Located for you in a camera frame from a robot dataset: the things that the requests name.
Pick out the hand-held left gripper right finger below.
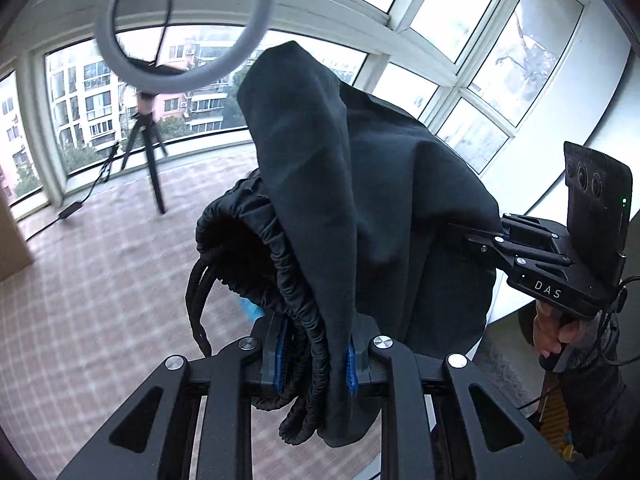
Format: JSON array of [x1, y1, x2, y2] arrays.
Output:
[[345, 315, 576, 480]]

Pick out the large window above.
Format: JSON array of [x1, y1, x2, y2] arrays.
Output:
[[0, 0, 586, 211]]

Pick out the black drawstring pants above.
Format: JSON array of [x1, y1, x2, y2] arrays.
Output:
[[186, 41, 503, 448]]

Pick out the yellow ribbed object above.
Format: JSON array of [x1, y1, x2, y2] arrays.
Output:
[[540, 375, 576, 461]]

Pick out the white ring light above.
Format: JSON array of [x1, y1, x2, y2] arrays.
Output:
[[95, 0, 277, 95]]

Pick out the light wooden cabinet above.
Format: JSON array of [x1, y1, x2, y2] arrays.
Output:
[[0, 195, 33, 281]]

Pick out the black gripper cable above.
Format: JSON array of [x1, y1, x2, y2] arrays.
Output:
[[517, 272, 640, 411]]

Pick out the person's right hand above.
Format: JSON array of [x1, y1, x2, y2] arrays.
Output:
[[532, 305, 582, 358]]

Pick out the black ring light cable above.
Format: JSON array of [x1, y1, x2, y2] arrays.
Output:
[[22, 140, 123, 243]]

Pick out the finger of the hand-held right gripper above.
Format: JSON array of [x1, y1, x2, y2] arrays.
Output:
[[447, 224, 571, 271], [501, 214, 569, 249]]

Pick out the person's right forearm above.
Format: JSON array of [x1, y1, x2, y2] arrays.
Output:
[[555, 310, 633, 461]]

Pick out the black tripod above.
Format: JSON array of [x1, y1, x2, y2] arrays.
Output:
[[120, 91, 171, 215]]

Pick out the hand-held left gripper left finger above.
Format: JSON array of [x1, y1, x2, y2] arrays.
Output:
[[56, 312, 291, 480]]

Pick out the pink plaid tablecloth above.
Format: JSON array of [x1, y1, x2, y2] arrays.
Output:
[[0, 145, 386, 480]]

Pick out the apartment buildings outside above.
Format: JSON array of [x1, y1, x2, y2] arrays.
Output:
[[0, 30, 366, 196]]

